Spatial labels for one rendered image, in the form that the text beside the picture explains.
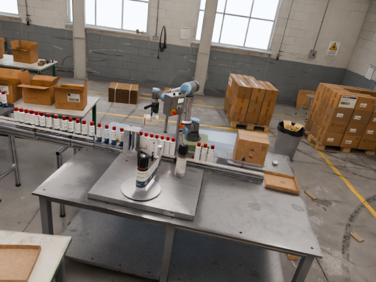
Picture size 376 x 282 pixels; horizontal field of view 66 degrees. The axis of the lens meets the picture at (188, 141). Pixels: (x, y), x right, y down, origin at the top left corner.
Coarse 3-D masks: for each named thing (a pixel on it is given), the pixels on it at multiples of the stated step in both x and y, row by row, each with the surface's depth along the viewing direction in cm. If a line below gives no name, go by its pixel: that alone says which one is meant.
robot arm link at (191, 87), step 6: (186, 84) 276; (192, 84) 280; (180, 90) 282; (186, 90) 277; (192, 90) 280; (186, 96) 281; (192, 96) 284; (186, 102) 286; (186, 108) 288; (186, 114) 291; (186, 120) 294; (186, 126) 295; (192, 126) 302; (186, 132) 296
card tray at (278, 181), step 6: (270, 174) 285; (276, 174) 284; (282, 174) 283; (264, 180) 273; (270, 180) 275; (276, 180) 276; (282, 180) 278; (288, 180) 279; (294, 180) 279; (270, 186) 261; (276, 186) 260; (282, 186) 268; (288, 186) 269; (294, 186) 271; (294, 192) 260
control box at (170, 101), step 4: (176, 92) 268; (164, 96) 261; (168, 96) 257; (172, 96) 256; (176, 96) 259; (180, 96) 262; (184, 96) 265; (164, 100) 262; (168, 100) 258; (172, 100) 256; (176, 100) 260; (164, 104) 263; (168, 104) 259; (172, 104) 258; (176, 104) 262; (180, 104) 266; (164, 108) 264; (168, 108) 261; (172, 108) 260; (164, 112) 266; (168, 112) 262; (176, 112) 266; (180, 112) 270
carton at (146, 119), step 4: (144, 116) 325; (148, 116) 327; (156, 116) 330; (144, 120) 323; (148, 120) 323; (152, 120) 323; (156, 120) 323; (148, 124) 325; (152, 124) 325; (156, 124) 325
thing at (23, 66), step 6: (6, 54) 593; (0, 60) 544; (6, 60) 550; (12, 60) 556; (0, 66) 529; (6, 66) 524; (12, 66) 525; (18, 66) 527; (24, 66) 532; (30, 66) 538; (36, 66) 544; (42, 66) 549; (48, 66) 557; (54, 66) 595; (36, 72) 535; (54, 72) 601
